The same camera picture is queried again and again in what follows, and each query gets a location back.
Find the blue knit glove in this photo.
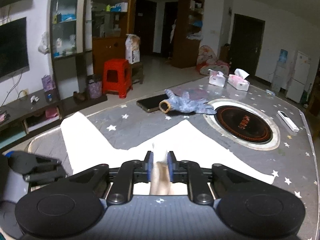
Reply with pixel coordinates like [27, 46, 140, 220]
[159, 89, 215, 115]

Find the brown shoe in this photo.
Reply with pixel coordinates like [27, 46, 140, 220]
[73, 91, 87, 104]

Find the white remote control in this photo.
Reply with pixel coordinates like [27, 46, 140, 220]
[277, 110, 300, 133]

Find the purple bin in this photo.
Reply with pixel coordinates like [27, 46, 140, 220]
[87, 76, 103, 99]

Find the black television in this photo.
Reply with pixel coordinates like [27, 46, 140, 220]
[0, 17, 30, 82]

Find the round induction cooker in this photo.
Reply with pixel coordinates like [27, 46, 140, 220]
[204, 99, 280, 151]

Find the arched wooden shelf unit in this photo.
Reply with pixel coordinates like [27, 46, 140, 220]
[91, 0, 205, 77]

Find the water dispenser with blue bottle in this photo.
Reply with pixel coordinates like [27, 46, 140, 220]
[271, 49, 289, 93]

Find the white paper bag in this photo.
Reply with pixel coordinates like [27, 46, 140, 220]
[125, 34, 140, 64]

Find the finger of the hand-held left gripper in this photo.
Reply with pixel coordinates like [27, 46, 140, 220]
[5, 151, 62, 175]
[23, 166, 66, 183]

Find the cream cloth garment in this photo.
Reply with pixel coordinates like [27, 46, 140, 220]
[61, 112, 275, 197]

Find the white plastic bag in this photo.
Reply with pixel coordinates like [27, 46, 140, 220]
[38, 31, 50, 54]

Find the black smartphone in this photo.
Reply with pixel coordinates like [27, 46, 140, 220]
[136, 94, 172, 113]

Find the pink soft tissue pack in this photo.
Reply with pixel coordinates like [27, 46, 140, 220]
[208, 69, 225, 87]

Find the dark low television stand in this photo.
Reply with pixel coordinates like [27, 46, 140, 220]
[0, 96, 63, 142]

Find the floral play tent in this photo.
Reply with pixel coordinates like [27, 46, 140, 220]
[196, 45, 230, 76]

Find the glass display cabinet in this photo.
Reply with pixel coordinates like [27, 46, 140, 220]
[49, 0, 93, 105]

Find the white pink tissue box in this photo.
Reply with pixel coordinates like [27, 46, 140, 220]
[227, 69, 250, 91]

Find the red plastic stool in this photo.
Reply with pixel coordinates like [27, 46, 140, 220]
[102, 58, 133, 99]

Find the purple gift bag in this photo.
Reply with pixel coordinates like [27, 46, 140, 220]
[41, 75, 55, 92]

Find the white refrigerator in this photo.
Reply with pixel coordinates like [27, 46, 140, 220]
[286, 51, 312, 103]

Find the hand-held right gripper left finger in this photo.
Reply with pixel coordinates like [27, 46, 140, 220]
[67, 151, 153, 205]

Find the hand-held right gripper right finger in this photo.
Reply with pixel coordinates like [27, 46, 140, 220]
[167, 151, 253, 205]

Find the grey star-print table cover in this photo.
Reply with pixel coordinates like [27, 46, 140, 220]
[27, 76, 316, 230]

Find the dark wooden stool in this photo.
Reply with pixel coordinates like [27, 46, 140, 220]
[130, 62, 145, 84]

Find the dark wooden door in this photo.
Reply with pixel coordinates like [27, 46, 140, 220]
[229, 13, 265, 77]

